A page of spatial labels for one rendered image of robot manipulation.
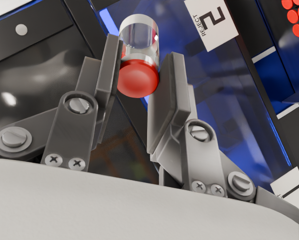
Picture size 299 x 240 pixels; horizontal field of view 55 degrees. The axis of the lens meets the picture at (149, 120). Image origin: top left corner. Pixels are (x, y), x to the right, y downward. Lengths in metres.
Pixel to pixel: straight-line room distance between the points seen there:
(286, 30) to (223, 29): 0.15
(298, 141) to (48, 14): 0.53
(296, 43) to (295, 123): 0.17
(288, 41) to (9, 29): 0.47
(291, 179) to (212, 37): 0.29
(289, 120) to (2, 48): 0.54
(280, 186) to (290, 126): 0.15
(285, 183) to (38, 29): 0.48
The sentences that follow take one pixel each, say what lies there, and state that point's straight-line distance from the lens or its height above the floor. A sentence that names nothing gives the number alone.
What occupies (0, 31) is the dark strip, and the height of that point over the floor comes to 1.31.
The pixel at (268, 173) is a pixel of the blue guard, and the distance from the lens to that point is 0.55.
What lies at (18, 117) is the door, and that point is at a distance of 0.45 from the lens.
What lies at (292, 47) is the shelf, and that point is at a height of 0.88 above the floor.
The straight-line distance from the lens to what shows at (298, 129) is 0.68.
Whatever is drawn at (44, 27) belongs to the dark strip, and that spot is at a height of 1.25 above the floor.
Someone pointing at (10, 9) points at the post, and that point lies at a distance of 0.46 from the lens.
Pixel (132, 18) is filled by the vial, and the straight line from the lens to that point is 0.16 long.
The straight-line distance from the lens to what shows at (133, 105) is 0.44.
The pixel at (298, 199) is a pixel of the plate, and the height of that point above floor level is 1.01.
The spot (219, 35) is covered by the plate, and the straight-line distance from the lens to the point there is 0.49.
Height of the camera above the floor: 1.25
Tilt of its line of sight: 8 degrees down
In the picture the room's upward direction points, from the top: 120 degrees counter-clockwise
